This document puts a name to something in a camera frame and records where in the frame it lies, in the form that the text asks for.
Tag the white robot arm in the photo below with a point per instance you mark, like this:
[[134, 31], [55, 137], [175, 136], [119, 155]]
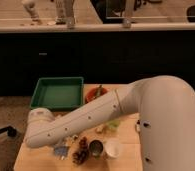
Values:
[[166, 105]]

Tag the green plastic cup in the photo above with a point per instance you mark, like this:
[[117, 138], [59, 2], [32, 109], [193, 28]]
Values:
[[113, 125]]

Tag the white paper cup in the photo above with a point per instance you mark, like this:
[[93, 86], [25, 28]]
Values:
[[113, 148]]

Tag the orange bowl with items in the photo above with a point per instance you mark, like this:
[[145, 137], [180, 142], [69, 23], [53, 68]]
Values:
[[95, 93]]

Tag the green plastic tray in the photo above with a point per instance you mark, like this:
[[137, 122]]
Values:
[[58, 93]]

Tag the yellow banana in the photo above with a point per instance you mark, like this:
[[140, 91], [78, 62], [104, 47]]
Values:
[[100, 129]]

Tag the dark metal can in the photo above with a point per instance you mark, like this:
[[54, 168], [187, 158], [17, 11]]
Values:
[[96, 148]]

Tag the bunch of dark grapes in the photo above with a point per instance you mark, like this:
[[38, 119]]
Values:
[[82, 153]]

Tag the black chair part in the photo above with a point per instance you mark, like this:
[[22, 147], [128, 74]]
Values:
[[11, 132]]

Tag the white handled utensil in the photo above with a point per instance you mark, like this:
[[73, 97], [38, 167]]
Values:
[[137, 126]]

